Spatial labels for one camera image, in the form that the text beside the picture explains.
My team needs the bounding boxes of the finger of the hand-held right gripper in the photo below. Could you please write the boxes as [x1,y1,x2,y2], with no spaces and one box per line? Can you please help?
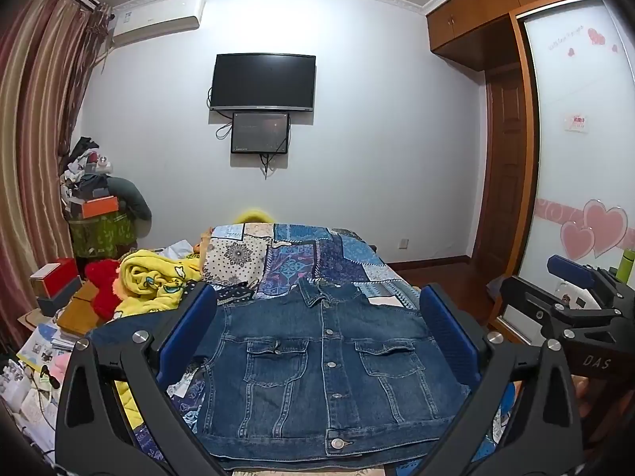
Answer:
[498,274,571,344]
[547,254,605,291]

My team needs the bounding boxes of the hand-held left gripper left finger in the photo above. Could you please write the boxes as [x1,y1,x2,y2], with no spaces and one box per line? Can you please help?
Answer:
[54,282,225,476]

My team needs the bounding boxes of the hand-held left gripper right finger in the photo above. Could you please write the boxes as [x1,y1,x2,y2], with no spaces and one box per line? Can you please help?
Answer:
[412,282,584,476]

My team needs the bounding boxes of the blue denim jacket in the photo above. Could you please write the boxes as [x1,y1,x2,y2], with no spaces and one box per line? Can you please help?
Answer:
[89,278,472,459]

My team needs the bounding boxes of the pile of clothes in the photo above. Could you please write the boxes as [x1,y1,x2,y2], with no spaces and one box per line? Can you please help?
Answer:
[60,136,117,206]

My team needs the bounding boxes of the green bottle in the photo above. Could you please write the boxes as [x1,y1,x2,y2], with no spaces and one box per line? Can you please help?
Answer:
[616,249,635,283]

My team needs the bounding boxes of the dark patterned folded cloth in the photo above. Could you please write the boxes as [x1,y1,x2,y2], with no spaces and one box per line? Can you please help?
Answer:
[213,282,260,304]

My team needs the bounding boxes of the yellow cartoon print blanket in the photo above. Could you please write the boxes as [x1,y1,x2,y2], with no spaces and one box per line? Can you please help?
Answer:
[112,248,204,430]

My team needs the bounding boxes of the red plush toy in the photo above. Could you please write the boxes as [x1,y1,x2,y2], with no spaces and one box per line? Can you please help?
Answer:
[84,259,125,321]

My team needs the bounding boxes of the brown cardboard box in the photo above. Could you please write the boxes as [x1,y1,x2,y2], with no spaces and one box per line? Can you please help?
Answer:
[56,282,102,339]

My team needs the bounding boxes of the dark grey box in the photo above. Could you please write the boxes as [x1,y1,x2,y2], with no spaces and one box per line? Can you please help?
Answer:
[37,278,84,317]

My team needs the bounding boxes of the yellow plush pillow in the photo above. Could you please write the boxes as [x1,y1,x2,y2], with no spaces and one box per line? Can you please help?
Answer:
[235,207,275,225]

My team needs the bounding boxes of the red box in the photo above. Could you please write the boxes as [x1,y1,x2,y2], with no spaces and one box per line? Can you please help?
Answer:
[31,257,80,298]

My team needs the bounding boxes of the dark grey-green bundle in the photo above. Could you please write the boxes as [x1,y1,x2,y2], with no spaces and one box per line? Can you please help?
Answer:
[106,177,152,221]

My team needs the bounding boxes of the stack of papers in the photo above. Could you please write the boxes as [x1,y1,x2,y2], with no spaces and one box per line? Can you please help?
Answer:
[16,321,76,375]

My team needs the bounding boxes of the blue patchwork bedspread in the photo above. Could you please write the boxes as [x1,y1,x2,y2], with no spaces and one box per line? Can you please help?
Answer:
[134,222,521,476]

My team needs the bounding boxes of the orange box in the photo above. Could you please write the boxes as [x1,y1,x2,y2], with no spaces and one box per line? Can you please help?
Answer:
[82,196,120,219]

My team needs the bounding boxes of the striped brown curtain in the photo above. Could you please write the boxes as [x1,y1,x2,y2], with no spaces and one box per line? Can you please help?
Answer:
[0,0,114,353]

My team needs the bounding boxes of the wooden overhead cabinets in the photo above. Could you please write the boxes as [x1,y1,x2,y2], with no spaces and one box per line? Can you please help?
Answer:
[425,0,603,73]

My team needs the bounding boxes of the white air conditioner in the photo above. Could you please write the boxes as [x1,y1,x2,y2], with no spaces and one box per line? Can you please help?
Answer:
[110,0,206,49]

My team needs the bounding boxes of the small black wall monitor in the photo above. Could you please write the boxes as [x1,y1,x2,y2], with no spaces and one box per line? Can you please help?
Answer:
[231,111,291,155]

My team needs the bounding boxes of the black wall television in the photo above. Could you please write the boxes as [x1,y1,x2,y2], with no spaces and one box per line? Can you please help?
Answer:
[209,53,317,111]

